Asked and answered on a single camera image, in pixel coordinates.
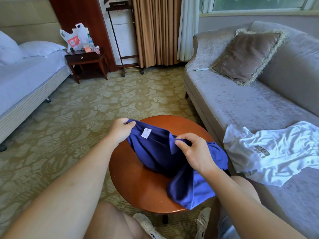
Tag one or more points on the person's left hand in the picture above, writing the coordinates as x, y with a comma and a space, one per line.
121, 131

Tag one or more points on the person's right hand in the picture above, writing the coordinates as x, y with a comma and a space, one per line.
199, 154

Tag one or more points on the plain royal blue T-shirt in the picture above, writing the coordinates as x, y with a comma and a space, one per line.
159, 151

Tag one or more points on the white T-shirt dark print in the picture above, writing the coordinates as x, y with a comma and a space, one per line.
279, 151

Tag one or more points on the person's left forearm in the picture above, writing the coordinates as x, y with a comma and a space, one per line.
55, 196

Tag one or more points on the person's right forearm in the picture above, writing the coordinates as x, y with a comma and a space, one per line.
249, 206

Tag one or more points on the person's right leg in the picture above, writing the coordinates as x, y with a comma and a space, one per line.
249, 186

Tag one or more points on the round wooden table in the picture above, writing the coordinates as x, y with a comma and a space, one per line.
134, 181

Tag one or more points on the grey velvet chaise sofa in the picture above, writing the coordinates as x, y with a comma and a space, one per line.
234, 102

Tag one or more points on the white sneaker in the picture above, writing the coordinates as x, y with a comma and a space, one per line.
202, 224
147, 226

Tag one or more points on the blue denim shorts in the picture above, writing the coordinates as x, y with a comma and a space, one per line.
227, 229

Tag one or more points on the dark wooden nightstand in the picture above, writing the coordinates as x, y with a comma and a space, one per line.
82, 57

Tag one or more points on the small white flat object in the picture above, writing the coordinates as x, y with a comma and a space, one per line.
201, 69

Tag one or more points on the plain white plastic bag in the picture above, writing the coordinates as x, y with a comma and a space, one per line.
83, 34

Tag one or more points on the white plastic bag red print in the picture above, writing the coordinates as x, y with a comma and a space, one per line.
70, 41

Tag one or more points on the beige curtain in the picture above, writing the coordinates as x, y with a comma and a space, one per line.
155, 29

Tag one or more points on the white bed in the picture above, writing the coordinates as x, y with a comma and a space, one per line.
22, 87

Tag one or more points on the brown fringed cushion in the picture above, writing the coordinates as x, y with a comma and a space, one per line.
246, 54

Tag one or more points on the white pillow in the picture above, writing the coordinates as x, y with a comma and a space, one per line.
42, 48

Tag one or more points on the white sheer curtain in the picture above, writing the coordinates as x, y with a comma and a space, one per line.
188, 27

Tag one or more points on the black valet stand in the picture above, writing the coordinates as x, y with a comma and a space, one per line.
119, 7

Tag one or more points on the white duvet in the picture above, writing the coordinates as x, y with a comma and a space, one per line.
9, 49

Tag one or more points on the beige padded headboard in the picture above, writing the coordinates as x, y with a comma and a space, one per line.
35, 20

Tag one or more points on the white framed window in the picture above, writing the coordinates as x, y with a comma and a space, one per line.
259, 5

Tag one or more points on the dark wooden wall panel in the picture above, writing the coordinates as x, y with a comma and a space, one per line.
82, 15

